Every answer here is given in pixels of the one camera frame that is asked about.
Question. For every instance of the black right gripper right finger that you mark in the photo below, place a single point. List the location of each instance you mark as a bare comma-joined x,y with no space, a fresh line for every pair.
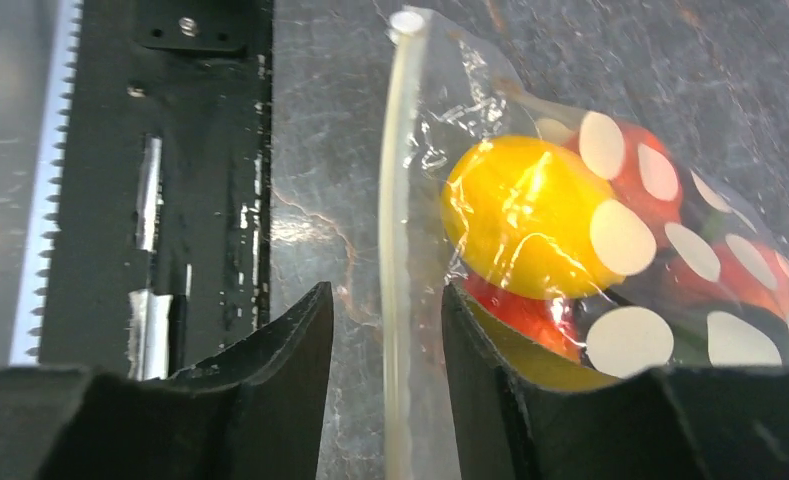
521,411

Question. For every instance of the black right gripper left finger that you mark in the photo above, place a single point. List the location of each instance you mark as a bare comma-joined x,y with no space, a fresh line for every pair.
253,411

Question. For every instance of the orange toy pumpkin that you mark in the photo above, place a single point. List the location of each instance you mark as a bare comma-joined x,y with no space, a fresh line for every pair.
547,322

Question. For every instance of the clear dotted zip top bag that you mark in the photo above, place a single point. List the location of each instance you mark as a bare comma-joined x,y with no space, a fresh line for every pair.
450,89

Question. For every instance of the red toy strawberry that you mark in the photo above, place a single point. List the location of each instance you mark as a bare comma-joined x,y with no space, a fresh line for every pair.
648,181

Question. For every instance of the yellow toy lemon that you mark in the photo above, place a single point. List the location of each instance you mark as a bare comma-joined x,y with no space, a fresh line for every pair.
518,210

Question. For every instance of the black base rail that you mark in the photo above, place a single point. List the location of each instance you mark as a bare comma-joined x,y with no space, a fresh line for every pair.
147,242

